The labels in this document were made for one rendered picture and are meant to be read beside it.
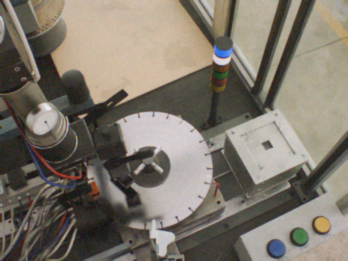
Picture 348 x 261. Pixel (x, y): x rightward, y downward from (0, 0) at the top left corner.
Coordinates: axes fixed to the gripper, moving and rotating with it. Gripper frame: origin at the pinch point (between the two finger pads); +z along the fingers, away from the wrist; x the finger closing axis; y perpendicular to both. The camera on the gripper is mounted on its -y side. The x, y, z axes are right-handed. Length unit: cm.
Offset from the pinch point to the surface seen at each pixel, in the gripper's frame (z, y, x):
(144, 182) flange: 7.5, -1.0, 13.3
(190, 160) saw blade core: 12.4, 11.5, 15.7
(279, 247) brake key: -6.2, 31.6, -0.7
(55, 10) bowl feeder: 63, -28, 46
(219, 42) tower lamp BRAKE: 19, 20, 45
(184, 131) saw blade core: 19.6, 10.7, 20.2
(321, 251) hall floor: 49, 79, -72
